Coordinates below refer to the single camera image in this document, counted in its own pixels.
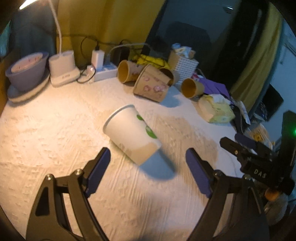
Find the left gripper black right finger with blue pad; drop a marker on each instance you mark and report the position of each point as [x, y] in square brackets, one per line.
[247, 220]

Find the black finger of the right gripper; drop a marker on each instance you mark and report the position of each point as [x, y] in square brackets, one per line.
[238, 150]

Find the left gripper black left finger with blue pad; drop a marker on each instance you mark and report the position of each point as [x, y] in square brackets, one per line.
[48, 218]

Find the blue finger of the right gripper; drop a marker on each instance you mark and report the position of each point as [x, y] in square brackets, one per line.
[249, 143]

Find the white paper cup green dots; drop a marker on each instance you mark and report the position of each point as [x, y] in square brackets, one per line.
[129, 131]

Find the brown paper cup rightmost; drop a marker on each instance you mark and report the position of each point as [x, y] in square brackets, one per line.
[191, 88]

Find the brown paper cup behind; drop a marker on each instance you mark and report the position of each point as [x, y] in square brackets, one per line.
[172, 74]

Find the brown paper cup pink pattern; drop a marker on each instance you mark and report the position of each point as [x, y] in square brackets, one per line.
[152, 84]

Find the brown paper cup leftmost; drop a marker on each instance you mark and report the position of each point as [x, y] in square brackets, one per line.
[128, 71]

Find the yellow tissue pack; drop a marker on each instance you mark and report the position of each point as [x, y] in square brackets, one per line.
[215, 108]

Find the yellow curtain right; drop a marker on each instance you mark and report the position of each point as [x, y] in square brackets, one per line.
[250, 83]

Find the yellow curtain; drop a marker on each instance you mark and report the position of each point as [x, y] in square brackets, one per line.
[250, 83]
[107, 21]

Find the purple cloth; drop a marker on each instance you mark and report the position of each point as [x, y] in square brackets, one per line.
[211, 87]

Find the white textured table cloth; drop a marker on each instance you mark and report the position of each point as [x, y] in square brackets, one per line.
[60, 130]

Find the white woven basket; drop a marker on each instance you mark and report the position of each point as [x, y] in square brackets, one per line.
[185, 67]

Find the pale round plate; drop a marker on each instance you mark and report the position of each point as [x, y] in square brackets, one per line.
[17, 96]

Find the yellow plastic bag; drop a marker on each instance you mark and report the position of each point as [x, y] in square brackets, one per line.
[156, 62]

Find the purple bowl with lid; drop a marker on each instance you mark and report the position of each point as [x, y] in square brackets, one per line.
[27, 72]

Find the white desk lamp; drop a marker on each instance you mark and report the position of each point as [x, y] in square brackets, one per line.
[41, 32]

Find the white power strip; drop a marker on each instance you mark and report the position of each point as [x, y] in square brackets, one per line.
[107, 71]

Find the white charger plug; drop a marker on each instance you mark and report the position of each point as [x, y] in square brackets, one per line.
[97, 59]

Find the yellow curtain left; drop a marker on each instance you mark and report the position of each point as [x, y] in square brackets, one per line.
[107, 21]

